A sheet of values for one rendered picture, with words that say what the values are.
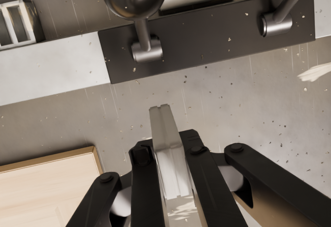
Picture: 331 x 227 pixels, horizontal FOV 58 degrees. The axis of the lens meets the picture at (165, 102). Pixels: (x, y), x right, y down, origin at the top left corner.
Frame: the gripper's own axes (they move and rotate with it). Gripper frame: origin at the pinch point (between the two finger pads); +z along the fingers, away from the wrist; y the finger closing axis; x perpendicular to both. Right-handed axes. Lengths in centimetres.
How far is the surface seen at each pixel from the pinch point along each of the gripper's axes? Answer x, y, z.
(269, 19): 5.1, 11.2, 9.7
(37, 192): -9.0, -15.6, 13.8
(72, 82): 2.9, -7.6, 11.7
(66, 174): -7.6, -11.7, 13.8
